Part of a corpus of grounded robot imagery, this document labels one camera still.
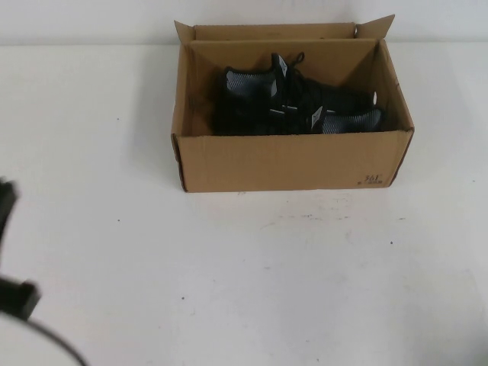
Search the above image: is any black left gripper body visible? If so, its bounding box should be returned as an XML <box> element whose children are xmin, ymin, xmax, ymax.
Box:
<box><xmin>0</xmin><ymin>175</ymin><xmax>19</xmax><ymax>239</ymax></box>

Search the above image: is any black knit sneaker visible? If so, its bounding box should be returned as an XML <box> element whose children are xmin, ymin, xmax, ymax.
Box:
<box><xmin>274</xmin><ymin>106</ymin><xmax>387</xmax><ymax>135</ymax></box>
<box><xmin>212</xmin><ymin>51</ymin><xmax>379</xmax><ymax>135</ymax></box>

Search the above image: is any brown cardboard shoe box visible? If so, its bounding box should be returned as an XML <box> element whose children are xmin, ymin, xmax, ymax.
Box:
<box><xmin>170</xmin><ymin>14</ymin><xmax>416</xmax><ymax>193</ymax></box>

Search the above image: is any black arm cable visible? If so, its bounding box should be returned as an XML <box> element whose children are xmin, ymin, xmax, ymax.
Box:
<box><xmin>21</xmin><ymin>318</ymin><xmax>87</xmax><ymax>366</ymax></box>

